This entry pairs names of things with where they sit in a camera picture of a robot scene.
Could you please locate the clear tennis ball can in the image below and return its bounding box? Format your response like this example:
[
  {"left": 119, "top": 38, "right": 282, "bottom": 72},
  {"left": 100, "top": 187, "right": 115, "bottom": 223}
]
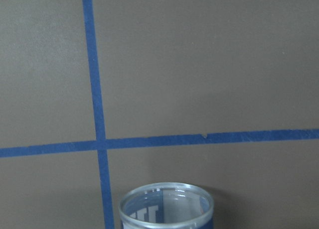
[{"left": 119, "top": 182, "right": 214, "bottom": 229}]

